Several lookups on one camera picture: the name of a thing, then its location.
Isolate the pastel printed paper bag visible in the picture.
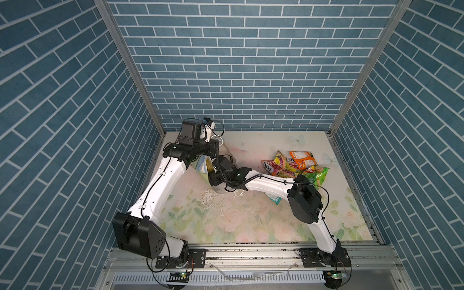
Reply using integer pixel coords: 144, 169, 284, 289
195, 138, 247, 196

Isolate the pink yellow Fox's candy bag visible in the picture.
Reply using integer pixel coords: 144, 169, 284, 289
261, 151, 288, 177

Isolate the teal candy bag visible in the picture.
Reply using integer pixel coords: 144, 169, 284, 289
266, 193, 282, 205

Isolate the orange white snack packet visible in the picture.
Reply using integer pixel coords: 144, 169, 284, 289
290, 151, 317, 173

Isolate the green snack packet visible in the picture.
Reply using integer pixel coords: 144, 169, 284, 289
302, 166, 329, 186

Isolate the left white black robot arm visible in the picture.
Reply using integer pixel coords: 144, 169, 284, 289
112, 118, 219, 267

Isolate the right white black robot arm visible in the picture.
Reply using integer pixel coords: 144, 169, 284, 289
209, 156, 352, 267

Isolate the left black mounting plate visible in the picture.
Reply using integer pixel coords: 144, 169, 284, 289
155, 248, 207, 269

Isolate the black mounting plate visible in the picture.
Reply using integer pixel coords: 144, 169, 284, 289
298, 245, 352, 268
155, 248, 207, 269

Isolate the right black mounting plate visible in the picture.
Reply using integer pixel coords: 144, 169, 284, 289
298, 245, 352, 268

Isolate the white slotted cable duct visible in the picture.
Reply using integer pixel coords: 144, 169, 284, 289
112, 271, 326, 286

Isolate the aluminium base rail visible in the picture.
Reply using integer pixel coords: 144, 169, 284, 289
95, 241, 413, 290

